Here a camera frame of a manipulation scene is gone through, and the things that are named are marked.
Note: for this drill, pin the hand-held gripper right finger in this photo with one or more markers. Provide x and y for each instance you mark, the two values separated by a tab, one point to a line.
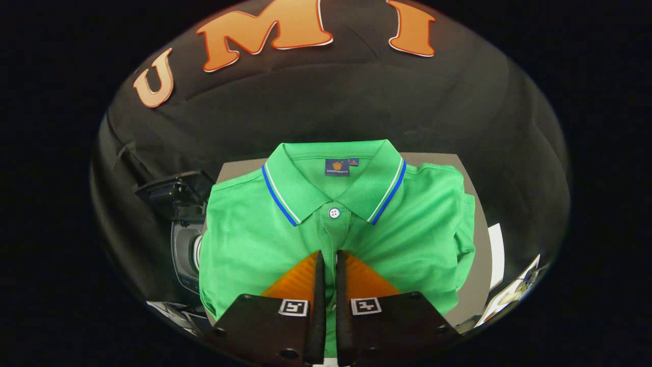
344	316

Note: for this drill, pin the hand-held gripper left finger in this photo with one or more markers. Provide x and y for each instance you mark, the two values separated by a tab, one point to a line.
318	316

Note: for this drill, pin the green polo shirt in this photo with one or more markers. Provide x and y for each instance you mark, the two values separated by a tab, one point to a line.
407	229

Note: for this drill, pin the grey washing machine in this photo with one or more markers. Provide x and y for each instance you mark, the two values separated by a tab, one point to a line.
183	260

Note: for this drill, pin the white board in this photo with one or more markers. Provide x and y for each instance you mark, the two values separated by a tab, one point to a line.
496	255

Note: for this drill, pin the white printed paper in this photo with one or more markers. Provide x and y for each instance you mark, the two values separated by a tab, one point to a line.
509	295

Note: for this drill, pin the black backdrop cloth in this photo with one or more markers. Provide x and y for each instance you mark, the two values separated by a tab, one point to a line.
356	102

